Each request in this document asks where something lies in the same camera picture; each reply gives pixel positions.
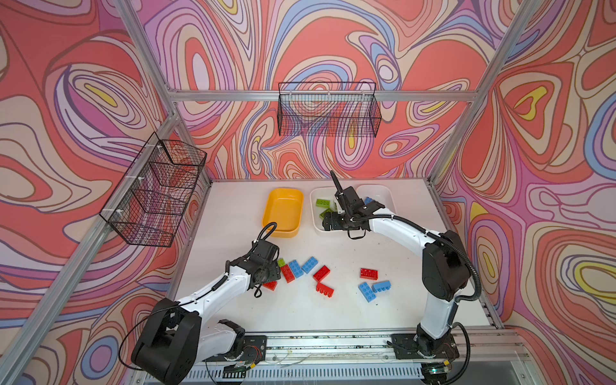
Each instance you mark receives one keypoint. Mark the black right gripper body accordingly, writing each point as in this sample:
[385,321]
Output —
[339,221]

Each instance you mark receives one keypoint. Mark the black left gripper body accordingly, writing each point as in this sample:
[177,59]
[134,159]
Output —
[271,272]

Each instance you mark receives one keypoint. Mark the red lego brick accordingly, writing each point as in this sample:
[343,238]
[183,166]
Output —
[321,274]
[324,290]
[369,274]
[270,285]
[287,273]

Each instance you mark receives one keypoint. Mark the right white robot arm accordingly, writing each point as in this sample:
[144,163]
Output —
[448,274]

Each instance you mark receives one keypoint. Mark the yellow plastic bin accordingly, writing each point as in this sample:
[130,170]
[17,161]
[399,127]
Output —
[284,206]

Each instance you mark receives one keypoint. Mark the left black wire basket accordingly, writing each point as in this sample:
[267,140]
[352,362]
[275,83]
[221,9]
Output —
[161,181]

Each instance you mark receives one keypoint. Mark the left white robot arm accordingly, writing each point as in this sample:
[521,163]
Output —
[176,335]

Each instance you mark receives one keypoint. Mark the middle white plastic bin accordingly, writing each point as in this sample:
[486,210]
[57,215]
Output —
[318,211]

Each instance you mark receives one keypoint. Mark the right white plastic bin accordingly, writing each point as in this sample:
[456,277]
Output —
[379,193]

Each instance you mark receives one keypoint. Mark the white plastic bin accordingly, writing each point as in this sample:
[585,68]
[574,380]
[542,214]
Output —
[318,211]
[379,193]

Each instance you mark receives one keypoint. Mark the black wire basket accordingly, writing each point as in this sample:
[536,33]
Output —
[328,108]
[161,181]

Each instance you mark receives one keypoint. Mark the back black wire basket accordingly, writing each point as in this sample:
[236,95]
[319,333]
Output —
[328,108]

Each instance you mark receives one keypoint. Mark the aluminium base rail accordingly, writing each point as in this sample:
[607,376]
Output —
[482,356]

